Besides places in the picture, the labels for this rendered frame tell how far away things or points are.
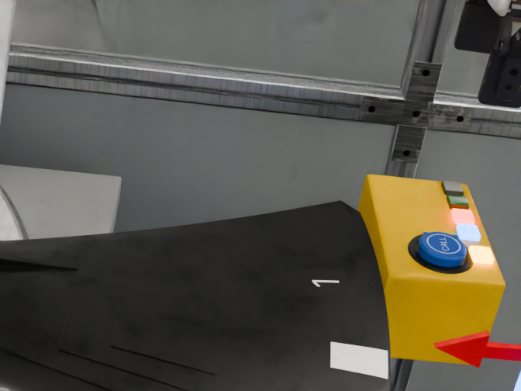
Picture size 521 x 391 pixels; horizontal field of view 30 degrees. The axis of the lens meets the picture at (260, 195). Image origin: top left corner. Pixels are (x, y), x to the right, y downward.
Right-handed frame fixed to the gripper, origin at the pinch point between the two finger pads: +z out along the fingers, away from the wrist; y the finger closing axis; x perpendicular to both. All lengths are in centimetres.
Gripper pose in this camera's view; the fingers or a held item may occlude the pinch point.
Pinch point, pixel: (488, 64)
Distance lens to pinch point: 75.1
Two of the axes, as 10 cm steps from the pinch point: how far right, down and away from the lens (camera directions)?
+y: -0.2, -5.4, 8.4
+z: -1.5, 8.3, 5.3
